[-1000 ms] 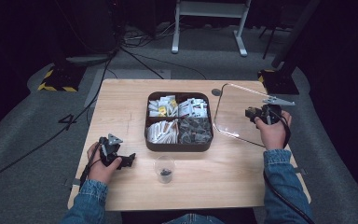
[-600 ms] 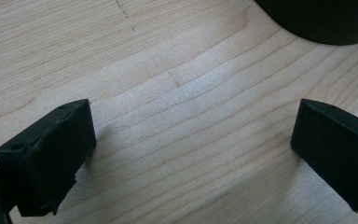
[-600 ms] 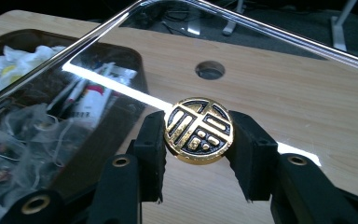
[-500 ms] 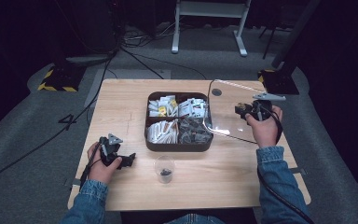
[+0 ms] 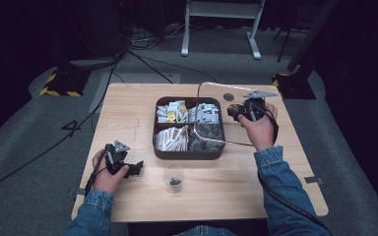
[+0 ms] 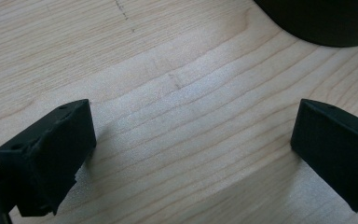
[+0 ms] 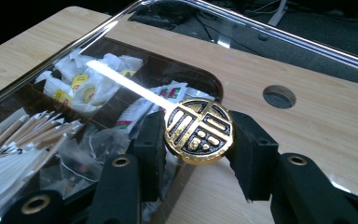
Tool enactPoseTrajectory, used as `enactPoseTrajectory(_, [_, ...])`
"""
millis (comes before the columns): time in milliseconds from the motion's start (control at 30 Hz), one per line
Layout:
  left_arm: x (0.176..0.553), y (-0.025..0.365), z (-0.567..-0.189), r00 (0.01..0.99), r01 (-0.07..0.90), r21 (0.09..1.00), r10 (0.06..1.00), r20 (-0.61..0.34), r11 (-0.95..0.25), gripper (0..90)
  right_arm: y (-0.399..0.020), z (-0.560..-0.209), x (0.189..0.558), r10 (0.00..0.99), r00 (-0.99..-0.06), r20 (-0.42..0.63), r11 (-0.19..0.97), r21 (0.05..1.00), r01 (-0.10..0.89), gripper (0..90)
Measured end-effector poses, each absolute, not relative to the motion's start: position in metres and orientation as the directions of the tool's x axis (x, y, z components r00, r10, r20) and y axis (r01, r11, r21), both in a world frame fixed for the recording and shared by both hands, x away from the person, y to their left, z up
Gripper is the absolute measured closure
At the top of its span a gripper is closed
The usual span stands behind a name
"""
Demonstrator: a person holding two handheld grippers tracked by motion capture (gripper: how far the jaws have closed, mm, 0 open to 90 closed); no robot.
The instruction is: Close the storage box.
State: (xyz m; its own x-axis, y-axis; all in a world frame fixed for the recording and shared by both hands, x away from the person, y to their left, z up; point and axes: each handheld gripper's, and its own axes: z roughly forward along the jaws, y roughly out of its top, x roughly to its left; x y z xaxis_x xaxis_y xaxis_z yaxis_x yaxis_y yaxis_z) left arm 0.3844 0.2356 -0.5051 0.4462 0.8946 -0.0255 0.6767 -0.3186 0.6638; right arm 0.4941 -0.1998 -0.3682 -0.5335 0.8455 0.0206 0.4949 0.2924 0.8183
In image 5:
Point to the black yellow striped stand base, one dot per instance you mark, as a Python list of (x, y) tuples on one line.
[(66, 82), (295, 87)]

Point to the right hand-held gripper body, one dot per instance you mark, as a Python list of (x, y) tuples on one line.
[(254, 106)]

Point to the dark tea bag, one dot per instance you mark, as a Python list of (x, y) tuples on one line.
[(175, 181)]

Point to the pile of white stick packets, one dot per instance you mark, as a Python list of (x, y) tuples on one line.
[(172, 137)]

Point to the round dark table grommet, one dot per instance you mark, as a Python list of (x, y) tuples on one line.
[(228, 97)]

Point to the grey slanted pole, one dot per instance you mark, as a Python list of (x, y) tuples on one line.
[(311, 32)]

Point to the person's left hand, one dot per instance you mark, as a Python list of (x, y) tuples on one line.
[(108, 182)]

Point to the grey tape piece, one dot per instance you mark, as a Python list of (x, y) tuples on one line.
[(78, 192), (313, 180)]

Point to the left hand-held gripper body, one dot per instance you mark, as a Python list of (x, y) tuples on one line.
[(115, 157)]

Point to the black tripod legs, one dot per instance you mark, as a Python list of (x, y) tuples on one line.
[(287, 41)]

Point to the pile of white yellow packets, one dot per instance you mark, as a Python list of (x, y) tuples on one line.
[(172, 113)]

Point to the person's right hand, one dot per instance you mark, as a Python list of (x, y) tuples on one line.
[(259, 132)]

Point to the pile of white red-print packets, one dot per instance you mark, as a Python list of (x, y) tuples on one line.
[(206, 113)]

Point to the white desk frame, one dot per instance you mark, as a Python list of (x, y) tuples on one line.
[(223, 10)]

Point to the brown divided box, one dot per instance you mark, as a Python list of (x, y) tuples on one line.
[(190, 154)]

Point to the clear plastic cup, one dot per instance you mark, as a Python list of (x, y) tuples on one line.
[(174, 172)]

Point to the person's jeans legs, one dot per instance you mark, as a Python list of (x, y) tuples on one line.
[(206, 230)]

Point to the pile of dark tea bags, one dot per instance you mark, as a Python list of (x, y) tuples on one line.
[(208, 136)]

